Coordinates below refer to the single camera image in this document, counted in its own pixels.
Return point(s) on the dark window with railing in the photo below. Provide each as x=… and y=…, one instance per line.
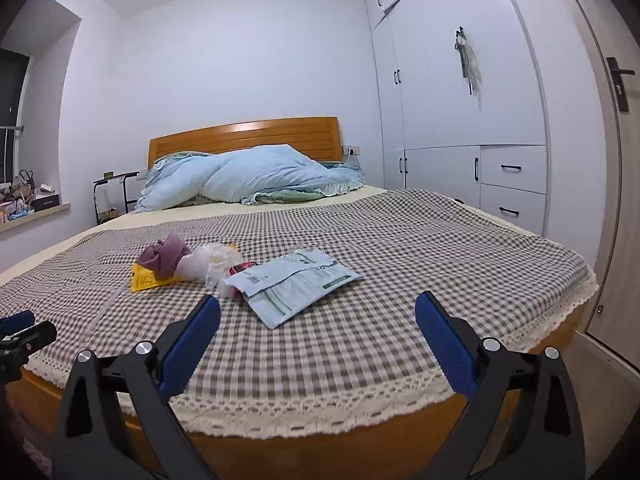
x=10, y=90

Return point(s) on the white wardrobe drawer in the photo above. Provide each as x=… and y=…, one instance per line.
x=515, y=180
x=530, y=220

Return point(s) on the red snack packet black stripe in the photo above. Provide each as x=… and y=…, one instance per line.
x=245, y=266

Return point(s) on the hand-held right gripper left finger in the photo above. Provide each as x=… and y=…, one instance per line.
x=192, y=340

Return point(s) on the wooden bed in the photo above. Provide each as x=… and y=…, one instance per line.
x=320, y=455

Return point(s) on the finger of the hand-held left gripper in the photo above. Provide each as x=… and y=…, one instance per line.
x=35, y=337
x=15, y=322

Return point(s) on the blue face masks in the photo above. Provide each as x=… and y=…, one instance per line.
x=20, y=215

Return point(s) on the light blue quilt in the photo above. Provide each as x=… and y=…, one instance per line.
x=260, y=175

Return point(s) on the cream bed sheet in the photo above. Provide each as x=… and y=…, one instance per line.
x=120, y=219

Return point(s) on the white wardrobe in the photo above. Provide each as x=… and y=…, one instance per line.
x=450, y=85

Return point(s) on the white and green foil pouch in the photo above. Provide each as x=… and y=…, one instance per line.
x=295, y=285

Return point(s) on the yellow packet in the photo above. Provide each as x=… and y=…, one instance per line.
x=145, y=280

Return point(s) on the pink shaggy rug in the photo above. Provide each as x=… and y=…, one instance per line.
x=32, y=445

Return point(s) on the purple knit cloth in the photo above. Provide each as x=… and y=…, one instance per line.
x=165, y=257

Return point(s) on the checkered lace-trimmed bedspread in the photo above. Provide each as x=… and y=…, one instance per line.
x=450, y=260

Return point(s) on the hanging grey cloth bags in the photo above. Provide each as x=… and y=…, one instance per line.
x=470, y=65

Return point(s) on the brown handbag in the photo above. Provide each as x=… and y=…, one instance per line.
x=24, y=180

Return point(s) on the green ruffled pillow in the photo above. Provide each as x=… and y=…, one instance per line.
x=345, y=182

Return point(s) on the beige door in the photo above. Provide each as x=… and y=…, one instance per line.
x=610, y=185

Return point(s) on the wall socket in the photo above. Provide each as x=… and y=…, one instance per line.
x=350, y=150

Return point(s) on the white plastic bag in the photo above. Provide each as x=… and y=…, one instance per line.
x=210, y=260

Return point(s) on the wooden windowsill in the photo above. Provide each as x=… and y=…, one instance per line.
x=50, y=211

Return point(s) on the black box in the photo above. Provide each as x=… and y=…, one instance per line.
x=47, y=202

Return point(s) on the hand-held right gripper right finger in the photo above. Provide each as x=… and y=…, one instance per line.
x=442, y=342

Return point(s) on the black bedside rack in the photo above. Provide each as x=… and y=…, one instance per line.
x=115, y=178

